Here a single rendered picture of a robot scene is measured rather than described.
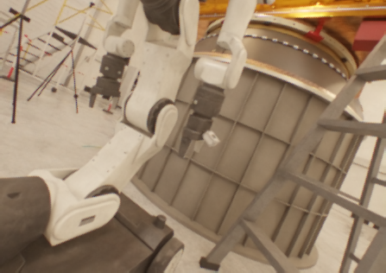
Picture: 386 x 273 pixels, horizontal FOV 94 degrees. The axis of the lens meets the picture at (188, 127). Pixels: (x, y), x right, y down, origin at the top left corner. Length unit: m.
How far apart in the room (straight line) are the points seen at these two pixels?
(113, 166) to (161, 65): 0.36
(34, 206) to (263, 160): 1.19
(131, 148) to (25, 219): 0.30
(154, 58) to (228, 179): 0.92
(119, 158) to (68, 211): 0.20
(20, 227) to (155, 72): 0.51
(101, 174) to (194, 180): 0.84
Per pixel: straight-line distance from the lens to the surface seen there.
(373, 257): 0.76
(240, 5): 0.57
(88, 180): 0.65
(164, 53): 0.64
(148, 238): 0.78
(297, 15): 1.89
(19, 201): 0.53
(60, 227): 0.56
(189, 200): 1.40
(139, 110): 0.65
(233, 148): 1.30
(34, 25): 8.40
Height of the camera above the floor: 0.63
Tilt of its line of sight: 1 degrees down
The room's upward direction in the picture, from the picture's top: 24 degrees clockwise
